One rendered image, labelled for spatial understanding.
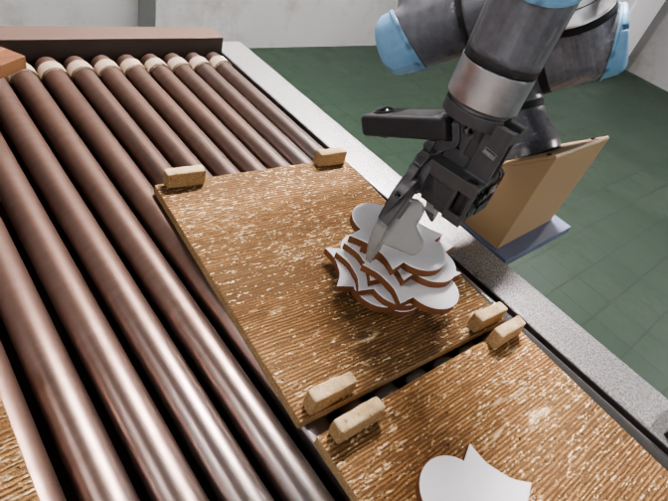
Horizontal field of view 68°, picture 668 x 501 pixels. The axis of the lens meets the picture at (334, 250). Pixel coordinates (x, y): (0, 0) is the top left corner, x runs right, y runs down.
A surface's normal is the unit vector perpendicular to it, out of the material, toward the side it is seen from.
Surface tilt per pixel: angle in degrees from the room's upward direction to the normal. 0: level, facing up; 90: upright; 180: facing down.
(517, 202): 90
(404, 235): 57
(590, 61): 100
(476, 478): 0
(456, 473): 0
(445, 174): 90
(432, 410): 0
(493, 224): 90
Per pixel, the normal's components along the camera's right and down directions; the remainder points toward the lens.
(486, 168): -0.64, 0.37
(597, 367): 0.26, -0.72
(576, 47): -0.46, 0.75
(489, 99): -0.21, 0.60
